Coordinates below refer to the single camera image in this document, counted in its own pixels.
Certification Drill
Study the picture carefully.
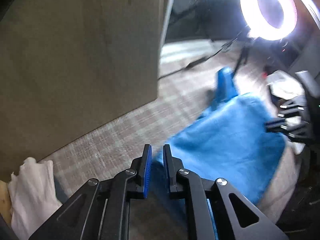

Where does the black tripod stand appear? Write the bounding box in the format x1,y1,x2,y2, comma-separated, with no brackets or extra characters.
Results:
233,38,252,75

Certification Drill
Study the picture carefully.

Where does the white ring light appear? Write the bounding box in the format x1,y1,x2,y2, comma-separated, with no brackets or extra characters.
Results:
240,0,297,41

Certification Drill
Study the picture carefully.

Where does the light wooden board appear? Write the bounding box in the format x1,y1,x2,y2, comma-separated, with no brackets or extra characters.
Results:
1,0,164,181

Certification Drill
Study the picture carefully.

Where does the black power adapter with cable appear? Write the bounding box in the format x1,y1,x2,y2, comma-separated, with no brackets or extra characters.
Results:
158,38,238,80

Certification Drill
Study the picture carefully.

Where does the plaid checkered bed sheet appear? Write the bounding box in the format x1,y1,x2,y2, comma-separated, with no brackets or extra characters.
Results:
44,42,300,239

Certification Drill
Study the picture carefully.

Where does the blue striped garment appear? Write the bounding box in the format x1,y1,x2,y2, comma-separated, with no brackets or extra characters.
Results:
151,67,285,224

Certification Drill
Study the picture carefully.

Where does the cream satin garment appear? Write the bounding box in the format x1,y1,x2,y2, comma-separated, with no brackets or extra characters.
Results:
266,70,305,155

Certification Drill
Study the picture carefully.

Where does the beige folded garment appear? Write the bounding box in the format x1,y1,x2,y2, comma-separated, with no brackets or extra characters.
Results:
8,157,62,239

